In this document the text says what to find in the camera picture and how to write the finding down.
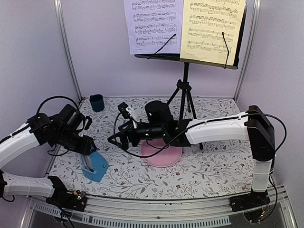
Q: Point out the black music stand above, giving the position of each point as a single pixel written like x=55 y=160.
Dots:
x=184 y=86

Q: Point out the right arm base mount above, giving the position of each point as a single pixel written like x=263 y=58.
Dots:
x=257 y=204

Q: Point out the aluminium frame post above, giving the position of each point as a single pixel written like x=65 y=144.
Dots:
x=66 y=48
x=252 y=17

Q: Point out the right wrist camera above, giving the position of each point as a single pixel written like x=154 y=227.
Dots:
x=129 y=113

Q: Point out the right aluminium frame post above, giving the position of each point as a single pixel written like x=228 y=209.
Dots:
x=252 y=17

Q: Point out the pink plate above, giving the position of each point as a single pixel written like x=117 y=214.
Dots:
x=165 y=158

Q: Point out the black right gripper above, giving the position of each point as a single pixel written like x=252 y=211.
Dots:
x=129 y=130

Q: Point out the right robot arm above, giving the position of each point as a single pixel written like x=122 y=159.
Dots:
x=252 y=125

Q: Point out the purple sheet music page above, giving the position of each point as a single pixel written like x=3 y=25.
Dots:
x=154 y=26

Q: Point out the left aluminium frame post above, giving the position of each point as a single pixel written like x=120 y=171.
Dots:
x=66 y=48

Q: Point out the blue metronome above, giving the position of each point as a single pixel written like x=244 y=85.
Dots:
x=94 y=166

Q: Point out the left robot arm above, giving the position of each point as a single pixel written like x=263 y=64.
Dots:
x=62 y=129

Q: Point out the yellow sheet music page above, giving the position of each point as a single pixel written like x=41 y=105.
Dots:
x=211 y=29

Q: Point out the floral table mat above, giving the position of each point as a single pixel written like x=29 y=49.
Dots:
x=219 y=168

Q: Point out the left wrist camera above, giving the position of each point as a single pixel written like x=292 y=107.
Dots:
x=86 y=125

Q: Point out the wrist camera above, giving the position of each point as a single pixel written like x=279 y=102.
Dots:
x=86 y=125
x=129 y=113

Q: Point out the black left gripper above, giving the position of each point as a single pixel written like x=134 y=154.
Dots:
x=85 y=147

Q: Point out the dark blue cup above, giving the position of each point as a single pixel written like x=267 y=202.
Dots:
x=97 y=102

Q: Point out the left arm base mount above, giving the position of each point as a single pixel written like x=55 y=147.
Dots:
x=64 y=199

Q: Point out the aluminium front rail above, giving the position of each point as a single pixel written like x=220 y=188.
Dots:
x=105 y=212

